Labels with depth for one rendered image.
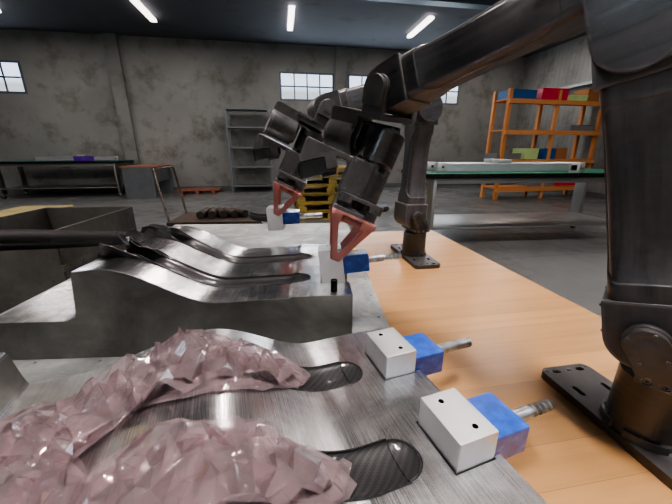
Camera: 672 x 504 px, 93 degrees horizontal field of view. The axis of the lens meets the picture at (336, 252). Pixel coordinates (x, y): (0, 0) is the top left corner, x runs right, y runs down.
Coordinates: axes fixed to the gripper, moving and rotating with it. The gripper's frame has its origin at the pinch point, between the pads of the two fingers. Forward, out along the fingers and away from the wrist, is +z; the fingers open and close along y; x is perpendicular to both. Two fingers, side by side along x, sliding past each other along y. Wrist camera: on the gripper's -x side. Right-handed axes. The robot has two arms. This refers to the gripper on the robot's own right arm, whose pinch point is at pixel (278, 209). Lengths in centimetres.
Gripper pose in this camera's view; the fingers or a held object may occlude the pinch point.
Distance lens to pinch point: 78.4
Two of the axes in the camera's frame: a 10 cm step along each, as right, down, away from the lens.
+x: 8.9, 4.1, 1.9
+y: 0.5, 3.1, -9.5
